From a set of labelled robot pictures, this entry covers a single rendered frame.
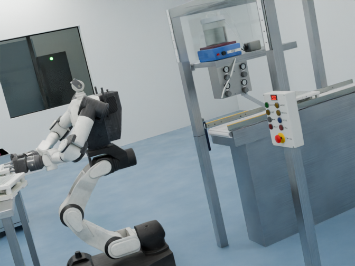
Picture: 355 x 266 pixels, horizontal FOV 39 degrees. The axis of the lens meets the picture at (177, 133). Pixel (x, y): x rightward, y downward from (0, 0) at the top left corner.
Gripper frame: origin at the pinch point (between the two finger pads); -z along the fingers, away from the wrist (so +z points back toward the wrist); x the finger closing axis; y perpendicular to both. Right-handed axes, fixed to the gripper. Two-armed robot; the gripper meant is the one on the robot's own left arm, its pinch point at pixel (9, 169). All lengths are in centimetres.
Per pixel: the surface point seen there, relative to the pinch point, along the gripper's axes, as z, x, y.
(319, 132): 200, 31, 27
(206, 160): 119, 31, 28
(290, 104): 143, -12, -78
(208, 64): 128, -33, 6
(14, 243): 7, 23, -66
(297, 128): 144, 0, -77
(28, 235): -7, 52, 35
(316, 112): 197, 15, 22
